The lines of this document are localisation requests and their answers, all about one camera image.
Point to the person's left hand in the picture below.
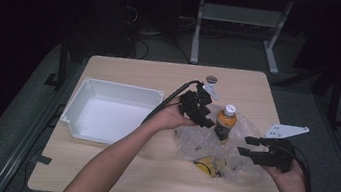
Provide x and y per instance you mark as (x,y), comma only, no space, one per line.
(172,118)

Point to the clear plastic bag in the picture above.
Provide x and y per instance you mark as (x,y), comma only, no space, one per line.
(195,143)

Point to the black tape strip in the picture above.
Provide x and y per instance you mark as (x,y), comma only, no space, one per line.
(41,159)

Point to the yellow packet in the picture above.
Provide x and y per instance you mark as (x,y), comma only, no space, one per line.
(207,165)

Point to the person's right hand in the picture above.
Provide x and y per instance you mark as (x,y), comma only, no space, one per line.
(292,182)

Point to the white metal desk frame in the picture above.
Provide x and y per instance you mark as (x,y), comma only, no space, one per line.
(237,14)

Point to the white plastic tray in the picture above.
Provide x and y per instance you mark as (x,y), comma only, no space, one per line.
(111,118)

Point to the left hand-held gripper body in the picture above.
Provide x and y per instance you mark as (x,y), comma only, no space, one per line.
(191,102)

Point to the grey round table grommet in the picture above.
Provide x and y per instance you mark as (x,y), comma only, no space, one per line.
(211,79)

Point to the orange drink bottle white cap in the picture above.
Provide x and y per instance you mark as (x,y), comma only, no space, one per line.
(225,124)

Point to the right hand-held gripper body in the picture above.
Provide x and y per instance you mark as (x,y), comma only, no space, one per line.
(279,155)

